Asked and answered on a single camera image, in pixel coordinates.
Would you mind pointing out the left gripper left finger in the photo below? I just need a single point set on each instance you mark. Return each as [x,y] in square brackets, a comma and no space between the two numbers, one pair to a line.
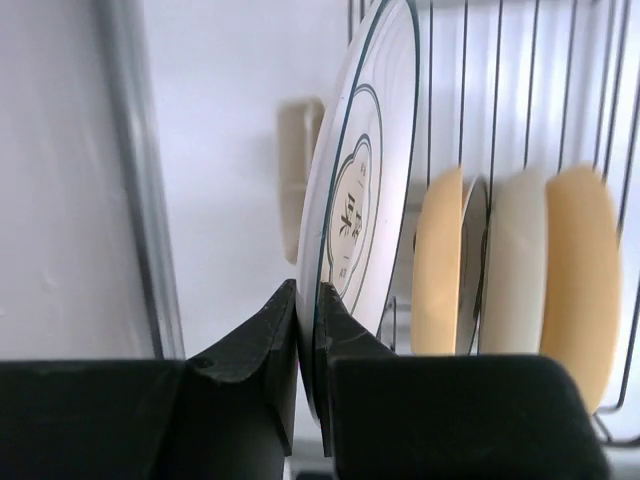
[226,413]

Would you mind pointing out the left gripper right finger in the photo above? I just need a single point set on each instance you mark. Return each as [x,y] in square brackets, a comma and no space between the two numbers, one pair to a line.
[385,416]

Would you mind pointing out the white plate green rim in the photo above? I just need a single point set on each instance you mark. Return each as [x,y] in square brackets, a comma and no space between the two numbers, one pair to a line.
[357,187]

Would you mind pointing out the yellow plate left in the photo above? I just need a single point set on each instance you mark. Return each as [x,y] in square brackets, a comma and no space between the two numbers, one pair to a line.
[436,267]

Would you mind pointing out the yellow plate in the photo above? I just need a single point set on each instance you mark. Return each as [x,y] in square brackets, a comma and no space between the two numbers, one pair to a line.
[584,281]
[436,267]

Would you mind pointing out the cream white plate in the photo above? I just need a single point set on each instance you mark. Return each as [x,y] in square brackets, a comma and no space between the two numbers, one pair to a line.
[512,308]

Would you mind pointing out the white plate green pattern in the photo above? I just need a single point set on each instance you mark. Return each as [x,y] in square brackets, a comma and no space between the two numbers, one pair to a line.
[474,221]

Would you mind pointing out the yellow plate right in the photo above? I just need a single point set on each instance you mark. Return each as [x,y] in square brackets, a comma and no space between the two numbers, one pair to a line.
[584,281]

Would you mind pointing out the grey wire dish rack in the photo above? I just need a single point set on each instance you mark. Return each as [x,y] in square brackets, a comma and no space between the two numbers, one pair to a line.
[496,87]

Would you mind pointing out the aluminium table rail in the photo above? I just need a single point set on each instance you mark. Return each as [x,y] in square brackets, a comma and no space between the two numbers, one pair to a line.
[137,131]

